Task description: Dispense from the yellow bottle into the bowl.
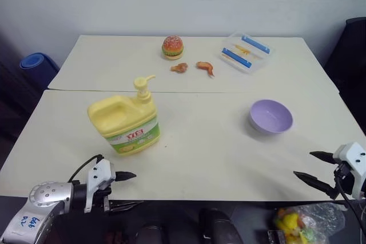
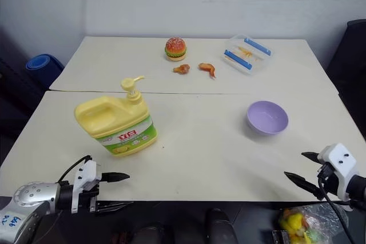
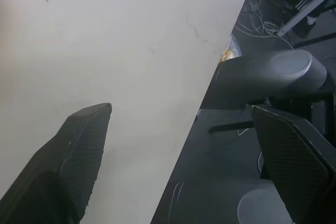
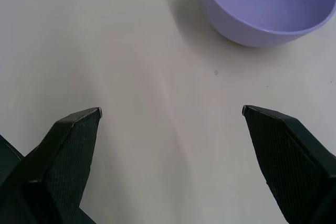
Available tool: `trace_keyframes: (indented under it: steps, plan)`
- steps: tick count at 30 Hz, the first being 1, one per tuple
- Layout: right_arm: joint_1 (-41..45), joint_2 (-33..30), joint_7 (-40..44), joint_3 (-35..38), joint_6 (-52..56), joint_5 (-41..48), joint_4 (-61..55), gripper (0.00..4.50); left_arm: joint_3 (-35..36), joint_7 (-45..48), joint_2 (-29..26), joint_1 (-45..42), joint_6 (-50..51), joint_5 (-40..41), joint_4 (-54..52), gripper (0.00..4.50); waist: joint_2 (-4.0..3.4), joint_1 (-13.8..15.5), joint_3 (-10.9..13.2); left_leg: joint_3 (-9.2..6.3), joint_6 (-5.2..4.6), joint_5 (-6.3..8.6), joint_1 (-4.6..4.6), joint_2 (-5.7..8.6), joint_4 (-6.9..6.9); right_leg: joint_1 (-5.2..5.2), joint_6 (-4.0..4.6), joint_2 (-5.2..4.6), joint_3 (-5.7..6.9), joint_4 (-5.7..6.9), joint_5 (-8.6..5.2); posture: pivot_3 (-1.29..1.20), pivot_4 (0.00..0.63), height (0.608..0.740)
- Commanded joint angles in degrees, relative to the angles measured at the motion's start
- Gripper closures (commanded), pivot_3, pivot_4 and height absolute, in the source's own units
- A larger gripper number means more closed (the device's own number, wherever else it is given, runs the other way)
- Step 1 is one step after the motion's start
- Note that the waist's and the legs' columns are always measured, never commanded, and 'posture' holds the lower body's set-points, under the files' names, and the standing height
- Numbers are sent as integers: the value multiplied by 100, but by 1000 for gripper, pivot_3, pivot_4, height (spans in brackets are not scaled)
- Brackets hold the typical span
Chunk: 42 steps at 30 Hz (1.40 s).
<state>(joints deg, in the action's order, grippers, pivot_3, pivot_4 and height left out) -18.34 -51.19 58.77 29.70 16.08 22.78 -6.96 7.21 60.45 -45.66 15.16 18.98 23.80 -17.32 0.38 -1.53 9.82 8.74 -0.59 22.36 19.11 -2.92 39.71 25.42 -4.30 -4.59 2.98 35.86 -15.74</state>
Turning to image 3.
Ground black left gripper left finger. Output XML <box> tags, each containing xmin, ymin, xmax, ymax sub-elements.
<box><xmin>0</xmin><ymin>102</ymin><xmax>113</xmax><ymax>224</ymax></box>

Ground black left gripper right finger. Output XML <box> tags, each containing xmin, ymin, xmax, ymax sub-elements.
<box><xmin>251</xmin><ymin>104</ymin><xmax>336</xmax><ymax>224</ymax></box>

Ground crumpled clear plastic wrapper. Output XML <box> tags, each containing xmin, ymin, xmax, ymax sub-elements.
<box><xmin>221</xmin><ymin>34</ymin><xmax>242</xmax><ymax>62</ymax></box>

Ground dark shoe with white sock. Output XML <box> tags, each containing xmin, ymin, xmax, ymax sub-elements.
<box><xmin>296</xmin><ymin>16</ymin><xmax>317</xmax><ymax>38</ymax></box>

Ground white cable on floor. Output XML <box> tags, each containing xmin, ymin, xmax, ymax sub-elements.
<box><xmin>234</xmin><ymin>0</ymin><xmax>279</xmax><ymax>38</ymax></box>

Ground aluminium frame beam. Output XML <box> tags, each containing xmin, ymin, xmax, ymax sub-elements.
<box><xmin>276</xmin><ymin>0</ymin><xmax>336</xmax><ymax>37</ymax></box>

